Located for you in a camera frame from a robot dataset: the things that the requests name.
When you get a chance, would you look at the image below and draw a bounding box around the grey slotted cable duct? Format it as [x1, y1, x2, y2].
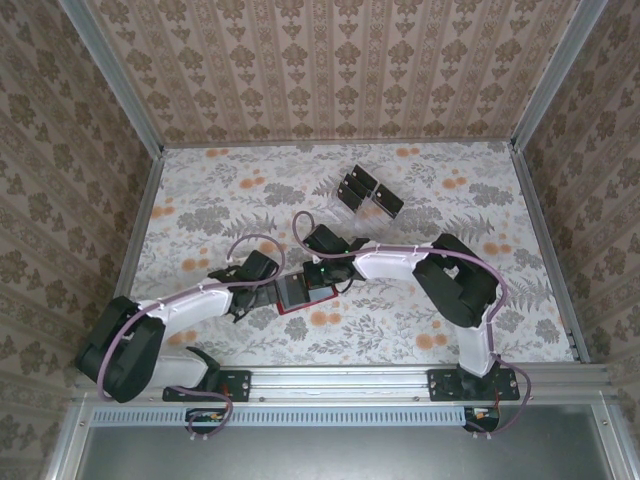
[92, 405, 501, 426]

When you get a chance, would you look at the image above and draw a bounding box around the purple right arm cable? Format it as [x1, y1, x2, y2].
[291, 210, 534, 441]

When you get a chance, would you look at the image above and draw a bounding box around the aluminium table side rail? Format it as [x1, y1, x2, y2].
[509, 144, 589, 364]
[116, 149, 166, 301]

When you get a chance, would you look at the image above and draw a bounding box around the clear acrylic card rack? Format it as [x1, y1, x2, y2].
[324, 163, 406, 239]

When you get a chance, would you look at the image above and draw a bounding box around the aluminium corner post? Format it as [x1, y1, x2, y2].
[509, 0, 611, 151]
[57, 0, 166, 159]

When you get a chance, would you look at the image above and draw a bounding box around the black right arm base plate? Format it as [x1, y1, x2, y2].
[428, 369, 521, 402]

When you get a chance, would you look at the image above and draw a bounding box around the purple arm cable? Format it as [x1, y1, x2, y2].
[97, 234, 287, 444]
[291, 210, 534, 441]

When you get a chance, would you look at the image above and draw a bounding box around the aluminium frame rail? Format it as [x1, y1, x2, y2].
[74, 364, 616, 406]

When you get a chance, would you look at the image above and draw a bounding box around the aluminium lower frame bar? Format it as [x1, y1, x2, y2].
[592, 399, 631, 480]
[42, 399, 94, 480]

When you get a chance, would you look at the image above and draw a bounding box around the red leather card holder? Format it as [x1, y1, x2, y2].
[273, 273, 337, 316]

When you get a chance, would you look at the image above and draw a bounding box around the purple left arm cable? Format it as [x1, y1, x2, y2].
[97, 234, 287, 444]

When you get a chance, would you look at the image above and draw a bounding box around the black credit card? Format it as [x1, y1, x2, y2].
[276, 273, 310, 308]
[336, 182, 365, 211]
[342, 172, 374, 199]
[372, 183, 405, 219]
[349, 163, 380, 190]

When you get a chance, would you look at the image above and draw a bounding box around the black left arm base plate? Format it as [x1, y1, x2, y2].
[162, 369, 251, 403]

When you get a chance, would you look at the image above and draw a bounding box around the black cable connector box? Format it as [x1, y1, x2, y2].
[463, 405, 501, 432]
[185, 408, 226, 434]

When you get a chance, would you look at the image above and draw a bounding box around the grey metal sheet panel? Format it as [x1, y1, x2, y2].
[49, 404, 626, 480]

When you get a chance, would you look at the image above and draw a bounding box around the floral patterned table cover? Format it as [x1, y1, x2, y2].
[102, 141, 581, 366]

